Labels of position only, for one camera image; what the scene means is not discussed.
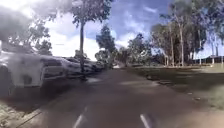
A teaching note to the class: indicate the row of parked cars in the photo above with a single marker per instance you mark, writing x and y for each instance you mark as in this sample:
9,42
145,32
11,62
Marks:
26,71

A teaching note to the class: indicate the leafy tree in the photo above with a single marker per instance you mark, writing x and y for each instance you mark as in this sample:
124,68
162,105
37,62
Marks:
40,40

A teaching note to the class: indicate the tall slender tree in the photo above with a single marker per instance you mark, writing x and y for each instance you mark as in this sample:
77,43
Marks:
106,43

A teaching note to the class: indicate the reddish brown paved path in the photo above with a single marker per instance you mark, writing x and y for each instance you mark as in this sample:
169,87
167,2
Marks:
113,96

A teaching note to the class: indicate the low dark building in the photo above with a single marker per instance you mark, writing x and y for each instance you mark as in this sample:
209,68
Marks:
213,60

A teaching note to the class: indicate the thin-trunked tree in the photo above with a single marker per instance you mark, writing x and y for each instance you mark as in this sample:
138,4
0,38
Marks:
82,50

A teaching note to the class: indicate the row of tall trees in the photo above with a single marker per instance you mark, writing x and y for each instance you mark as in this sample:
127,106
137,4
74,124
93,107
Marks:
180,36

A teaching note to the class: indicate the leaf-littered dirt strip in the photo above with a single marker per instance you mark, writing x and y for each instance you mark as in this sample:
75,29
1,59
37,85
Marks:
10,116

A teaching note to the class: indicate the grass field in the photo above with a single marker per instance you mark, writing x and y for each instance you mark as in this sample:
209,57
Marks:
206,83

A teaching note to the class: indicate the robot's own part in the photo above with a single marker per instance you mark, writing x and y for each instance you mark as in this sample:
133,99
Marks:
78,120
144,120

